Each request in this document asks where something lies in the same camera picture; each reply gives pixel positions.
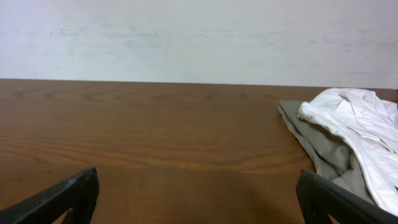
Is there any white crumpled garment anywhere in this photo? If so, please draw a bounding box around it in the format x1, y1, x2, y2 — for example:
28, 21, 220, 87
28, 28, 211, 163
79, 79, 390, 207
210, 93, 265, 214
298, 88, 397, 215

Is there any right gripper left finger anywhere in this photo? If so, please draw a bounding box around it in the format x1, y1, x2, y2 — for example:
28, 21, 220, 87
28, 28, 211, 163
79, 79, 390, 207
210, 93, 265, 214
1, 167, 100, 224

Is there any beige garment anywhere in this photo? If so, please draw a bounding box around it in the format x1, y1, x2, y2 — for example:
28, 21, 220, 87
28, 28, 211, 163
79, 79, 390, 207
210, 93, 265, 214
278, 100, 374, 204

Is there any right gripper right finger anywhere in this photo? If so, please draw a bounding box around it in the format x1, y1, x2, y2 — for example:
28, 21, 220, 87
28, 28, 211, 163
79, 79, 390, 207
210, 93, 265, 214
296, 170, 397, 224

